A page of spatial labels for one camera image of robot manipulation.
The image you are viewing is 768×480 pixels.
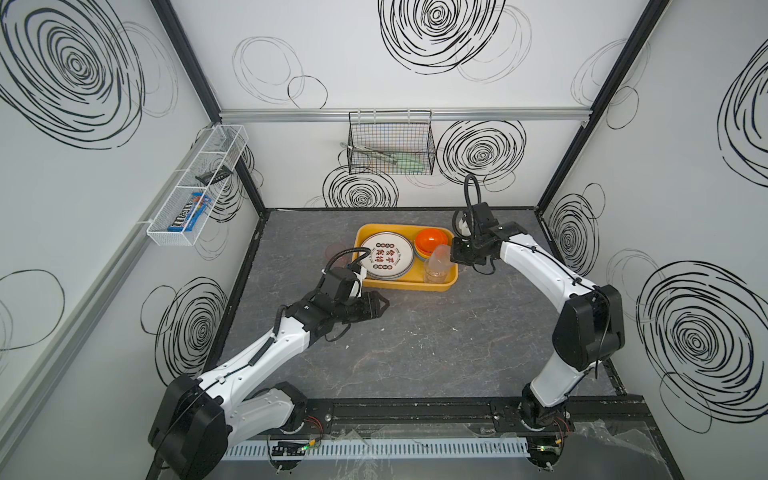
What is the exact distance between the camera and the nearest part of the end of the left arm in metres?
0.58

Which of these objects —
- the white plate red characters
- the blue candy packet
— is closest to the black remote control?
the blue candy packet

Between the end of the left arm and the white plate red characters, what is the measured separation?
256 millimetres

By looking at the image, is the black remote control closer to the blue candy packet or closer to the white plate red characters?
the blue candy packet

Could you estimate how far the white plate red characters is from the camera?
993mm
